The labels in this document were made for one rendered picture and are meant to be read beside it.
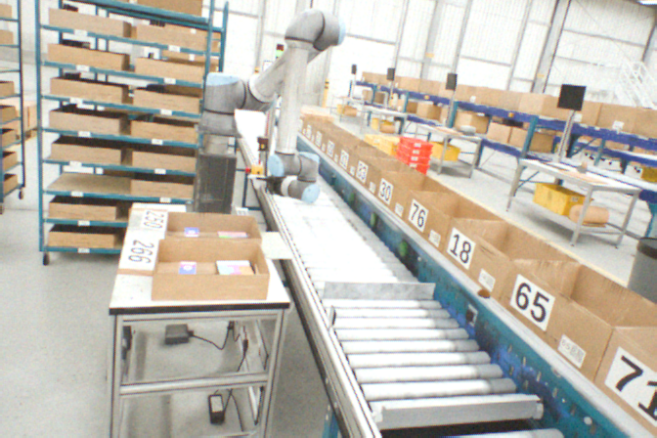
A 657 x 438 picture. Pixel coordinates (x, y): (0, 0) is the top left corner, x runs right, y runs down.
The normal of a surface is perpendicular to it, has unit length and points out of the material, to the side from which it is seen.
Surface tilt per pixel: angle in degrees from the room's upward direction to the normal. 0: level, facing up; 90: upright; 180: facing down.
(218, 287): 91
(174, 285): 91
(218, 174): 90
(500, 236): 90
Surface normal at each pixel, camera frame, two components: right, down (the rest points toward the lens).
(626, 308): -0.95, -0.08
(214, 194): 0.32, 0.31
